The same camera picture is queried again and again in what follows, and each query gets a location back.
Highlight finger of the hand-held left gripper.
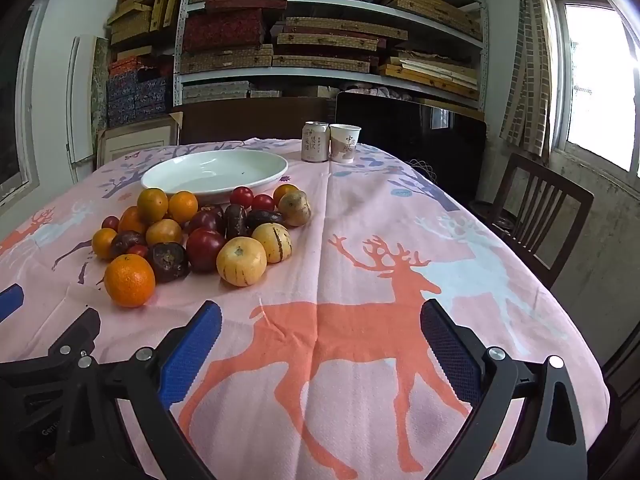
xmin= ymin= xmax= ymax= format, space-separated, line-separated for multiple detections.
xmin=0 ymin=284 xmax=26 ymax=323
xmin=0 ymin=308 xmax=101 ymax=378

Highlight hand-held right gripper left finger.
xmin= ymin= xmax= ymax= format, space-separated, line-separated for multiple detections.
xmin=50 ymin=300 xmax=222 ymax=480

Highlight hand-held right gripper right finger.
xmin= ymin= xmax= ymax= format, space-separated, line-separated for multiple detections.
xmin=420 ymin=299 xmax=588 ymax=480

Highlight large orange mandarin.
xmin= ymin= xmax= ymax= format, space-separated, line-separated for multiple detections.
xmin=103 ymin=254 xmax=156 ymax=309

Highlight dark purple tomato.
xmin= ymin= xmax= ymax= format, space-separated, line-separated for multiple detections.
xmin=223 ymin=203 xmax=247 ymax=240
xmin=245 ymin=209 xmax=286 ymax=229
xmin=146 ymin=242 xmax=191 ymax=283
xmin=111 ymin=230 xmax=147 ymax=258

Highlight small orange mandarin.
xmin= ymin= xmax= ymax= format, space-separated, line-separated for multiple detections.
xmin=91 ymin=228 xmax=118 ymax=261

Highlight dark red tomato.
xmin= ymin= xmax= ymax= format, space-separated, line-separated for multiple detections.
xmin=186 ymin=227 xmax=227 ymax=274
xmin=189 ymin=208 xmax=226 ymax=234

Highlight yellow striped pepino melon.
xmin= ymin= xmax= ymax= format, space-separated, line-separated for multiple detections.
xmin=251 ymin=222 xmax=293 ymax=264
xmin=216 ymin=236 xmax=268 ymax=288

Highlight yellow mandarin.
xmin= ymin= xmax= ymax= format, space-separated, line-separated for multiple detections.
xmin=145 ymin=218 xmax=183 ymax=247
xmin=137 ymin=187 xmax=169 ymax=225

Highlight tan pepino melon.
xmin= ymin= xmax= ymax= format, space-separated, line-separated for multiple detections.
xmin=278 ymin=190 xmax=313 ymax=228

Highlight white plate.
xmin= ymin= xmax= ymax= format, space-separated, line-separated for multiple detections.
xmin=141 ymin=149 xmax=290 ymax=198

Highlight pink deer print tablecloth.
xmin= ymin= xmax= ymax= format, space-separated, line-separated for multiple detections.
xmin=0 ymin=137 xmax=611 ymax=480

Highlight dark wooden chair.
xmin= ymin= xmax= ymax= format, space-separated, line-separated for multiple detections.
xmin=470 ymin=152 xmax=596 ymax=289

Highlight white framed side window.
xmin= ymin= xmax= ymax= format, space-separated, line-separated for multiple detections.
xmin=0 ymin=0 xmax=53 ymax=206

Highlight white board panel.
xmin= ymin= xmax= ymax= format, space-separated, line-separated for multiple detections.
xmin=66 ymin=35 xmax=96 ymax=163

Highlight black panel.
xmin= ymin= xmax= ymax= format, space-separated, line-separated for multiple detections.
xmin=334 ymin=91 xmax=488 ymax=206

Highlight mottled green panel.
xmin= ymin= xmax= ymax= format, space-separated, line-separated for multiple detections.
xmin=91 ymin=37 xmax=110 ymax=132

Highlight white paper cup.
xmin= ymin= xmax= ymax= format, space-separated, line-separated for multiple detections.
xmin=329 ymin=124 xmax=362 ymax=164

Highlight brown wooden board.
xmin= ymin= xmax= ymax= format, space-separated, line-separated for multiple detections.
xmin=170 ymin=97 xmax=337 ymax=146

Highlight stack of blue patterned boxes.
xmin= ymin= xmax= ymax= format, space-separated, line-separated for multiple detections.
xmin=106 ymin=57 xmax=170 ymax=128

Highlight pale drink can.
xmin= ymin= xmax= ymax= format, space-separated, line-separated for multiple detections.
xmin=301 ymin=121 xmax=331 ymax=163

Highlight grey patterned flat boxes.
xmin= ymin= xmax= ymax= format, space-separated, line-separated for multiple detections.
xmin=182 ymin=81 xmax=281 ymax=103

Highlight stack of light wooden boards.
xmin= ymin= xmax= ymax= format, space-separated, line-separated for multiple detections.
xmin=377 ymin=50 xmax=481 ymax=96

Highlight stack of tan woven boxes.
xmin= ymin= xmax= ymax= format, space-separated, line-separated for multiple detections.
xmin=180 ymin=0 xmax=485 ymax=98

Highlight checked curtain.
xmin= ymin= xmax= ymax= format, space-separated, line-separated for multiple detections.
xmin=500 ymin=0 xmax=561 ymax=153

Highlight stack of yellow wooden boxes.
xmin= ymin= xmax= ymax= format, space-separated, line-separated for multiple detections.
xmin=106 ymin=0 xmax=183 ymax=56

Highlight bright window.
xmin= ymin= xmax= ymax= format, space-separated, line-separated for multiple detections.
xmin=547 ymin=0 xmax=640 ymax=177

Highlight red patterned box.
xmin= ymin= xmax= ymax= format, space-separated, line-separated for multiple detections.
xmin=182 ymin=7 xmax=266 ymax=54

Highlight white metal shelf rack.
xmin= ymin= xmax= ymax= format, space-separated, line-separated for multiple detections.
xmin=172 ymin=0 xmax=490 ymax=111

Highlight wooden picture frame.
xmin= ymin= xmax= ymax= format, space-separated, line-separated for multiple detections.
xmin=96 ymin=112 xmax=183 ymax=167

